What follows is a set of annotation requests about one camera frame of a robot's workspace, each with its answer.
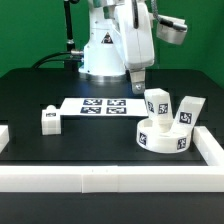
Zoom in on white block at left edge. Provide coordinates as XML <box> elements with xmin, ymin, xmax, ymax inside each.
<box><xmin>0</xmin><ymin>125</ymin><xmax>9</xmax><ymax>153</ymax></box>

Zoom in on white paper marker sheet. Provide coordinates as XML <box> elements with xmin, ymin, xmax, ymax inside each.
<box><xmin>60</xmin><ymin>98</ymin><xmax>148</xmax><ymax>117</ymax></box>

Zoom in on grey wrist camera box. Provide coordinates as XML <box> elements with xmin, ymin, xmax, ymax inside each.
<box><xmin>156</xmin><ymin>15</ymin><xmax>188</xmax><ymax>45</ymax></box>

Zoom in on white obstacle fence wall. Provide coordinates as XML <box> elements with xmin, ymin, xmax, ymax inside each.
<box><xmin>0</xmin><ymin>126</ymin><xmax>224</xmax><ymax>193</ymax></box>

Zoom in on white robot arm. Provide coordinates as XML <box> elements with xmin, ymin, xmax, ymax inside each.
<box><xmin>79</xmin><ymin>0</ymin><xmax>154</xmax><ymax>94</ymax></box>

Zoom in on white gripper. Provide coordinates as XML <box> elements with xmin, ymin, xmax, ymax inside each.
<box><xmin>114</xmin><ymin>0</ymin><xmax>154</xmax><ymax>94</ymax></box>

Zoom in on black cables at base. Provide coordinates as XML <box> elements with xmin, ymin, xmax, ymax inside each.
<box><xmin>31</xmin><ymin>0</ymin><xmax>84</xmax><ymax>69</ymax></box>

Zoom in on white round stool seat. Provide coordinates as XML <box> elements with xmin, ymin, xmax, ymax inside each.
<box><xmin>136</xmin><ymin>118</ymin><xmax>191</xmax><ymax>154</ymax></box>

